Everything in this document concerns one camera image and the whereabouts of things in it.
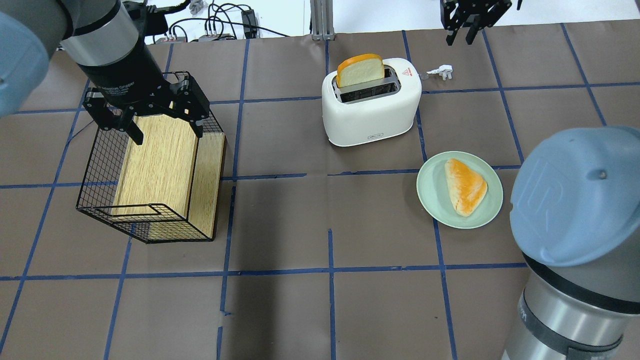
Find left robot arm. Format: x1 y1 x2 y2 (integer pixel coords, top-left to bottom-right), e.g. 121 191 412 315
0 0 212 145

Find wooden board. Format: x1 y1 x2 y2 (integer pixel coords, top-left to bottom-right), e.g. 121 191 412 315
109 115 226 243

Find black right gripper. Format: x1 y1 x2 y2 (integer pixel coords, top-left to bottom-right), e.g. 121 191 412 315
439 0 514 46

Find white power plug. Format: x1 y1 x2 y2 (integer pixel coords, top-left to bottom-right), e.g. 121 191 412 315
419 64 454 81

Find black wire basket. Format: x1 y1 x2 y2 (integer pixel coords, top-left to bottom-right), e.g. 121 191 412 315
76 128 216 244

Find triangular bread on plate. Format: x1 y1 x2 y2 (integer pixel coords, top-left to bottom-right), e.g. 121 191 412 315
445 158 489 217

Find black power adapter cables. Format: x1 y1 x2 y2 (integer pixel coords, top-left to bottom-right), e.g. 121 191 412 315
122 0 291 45

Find aluminium frame post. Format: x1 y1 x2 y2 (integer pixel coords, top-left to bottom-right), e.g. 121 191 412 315
310 0 336 41

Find white toaster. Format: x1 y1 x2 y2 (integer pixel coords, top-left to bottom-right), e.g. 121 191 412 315
321 57 422 147

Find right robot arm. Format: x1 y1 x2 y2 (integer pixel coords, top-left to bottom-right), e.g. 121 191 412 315
485 18 639 360

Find toast slice in toaster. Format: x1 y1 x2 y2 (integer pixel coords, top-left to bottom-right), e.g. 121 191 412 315
336 53 385 88

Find light green plate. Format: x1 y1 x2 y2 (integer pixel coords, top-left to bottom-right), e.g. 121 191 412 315
416 151 504 229

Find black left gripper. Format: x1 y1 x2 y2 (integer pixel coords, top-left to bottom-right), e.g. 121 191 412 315
82 71 210 146

